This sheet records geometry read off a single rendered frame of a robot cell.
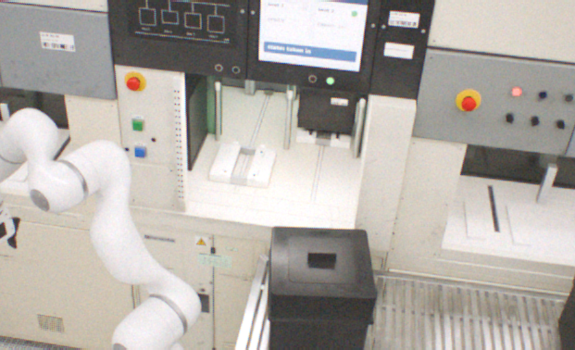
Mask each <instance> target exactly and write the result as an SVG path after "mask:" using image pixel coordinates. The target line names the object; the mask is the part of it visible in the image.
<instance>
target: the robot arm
mask: <svg viewBox="0 0 575 350"><path fill-rule="evenodd" d="M57 142H58V130H57V127H56V124H55V123H54V122H53V121H52V120H51V119H50V118H49V117H48V116H47V115H46V114H45V113H44V112H42V111H39V110H36V109H33V108H24V109H21V110H20V111H18V112H16V113H14V114H13V115H12V116H11V117H10V119H9V120H8V121H7V122H6V124H5V125H4V126H3V127H2V129H1V130H0V183H1V182H3V181H5V180H6V179H7V178H8V177H10V176H11V175H12V174H13V173H15V172H16V171H17V170H18V169H20V168H21V167H22V166H23V165H24V164H25V163H26V162H27V161H28V186H29V193H30V197H31V200H32V202H33V203H34V204H35V205H36V206H37V207H38V208H40V209H41V210H42V211H45V212H48V213H61V212H64V211H67V210H70V209H72V208H73V207H75V206H76V205H78V204H79V203H81V202H83V201H84V200H86V198H87V197H89V196H91V195H93V194H95V210H94V216H93V221H92V224H91V229H90V238H91V242H92V244H93V246H94V249H95V251H96V253H97V254H98V257H99V259H100V260H101V262H102V264H103V265H104V267H105V268H106V270H107V271H109V273H110V274H111V276H112V277H113V278H114V279H116V280H117V281H120V282H122V283H125V284H132V285H142V286H144V287H145V288H146V289H147V291H149V294H150V296H149V298H148V299H146V300H145V301H143V302H142V303H141V304H140V305H139V306H138V307H136V308H135V309H134V310H133V311H132V313H130V315H129V316H128V317H127V318H125V319H124V320H123V321H122V322H121V323H120V324H119V325H118V327H117V328H116V329H115V331H114V333H113V337H112V350H184V347H182V346H181V345H180V344H179V343H178V342H177V341H178V340H179V339H180V338H181V337H182V336H183V335H185V334H186V333H187V332H188V331H189V330H190V329H191V328H192V327H193V325H194V324H195V323H196V322H197V320H198V318H199V316H200V312H201V304H200V300H199V297H198V295H197V294H196V292H195V291H194V288H193V287H192V286H190V285H189V284H188V283H187V282H184V281H182V280H181V279H179V278H178V277H176V276H175V275H173V274H171V273H170V272H169V271H167V270H166V269H164V268H163V267H162V266H160V265H159V264H158V263H157V262H156V261H155V260H154V259H153V257H152V256H151V255H149V252H148V251H147V249H146V247H145V246H144V243H143V241H142V239H141V237H140V234H139V232H138V231H137V229H136V227H135V225H134V223H133V221H132V219H131V215H130V210H129V193H130V186H131V167H130V163H129V159H128V157H127V155H126V154H125V152H124V151H123V149H122V148H121V147H120V146H118V145H117V144H115V142H113V141H109V140H105V139H101V140H94V141H93V142H92V143H89V144H86V145H84V146H82V147H80V148H79V149H77V150H75V151H73V152H72V153H70V154H68V155H67V156H63V157H62V158H60V159H59V160H58V161H57V162H54V161H52V159H53V157H54V154H55V151H56V146H57ZM20 221H21V218H20V217H10V214H9V212H8V210H7V208H6V206H5V205H4V202H3V197H2V193H1V189H0V244H1V243H2V242H4V241H5V239H7V243H8V245H9V246H10V247H12V248H14V249H16V248H18V246H17V245H16V243H17V242H16V237H15V236H16V235H17V234H16V232H17V231H18V230H19V224H20Z"/></svg>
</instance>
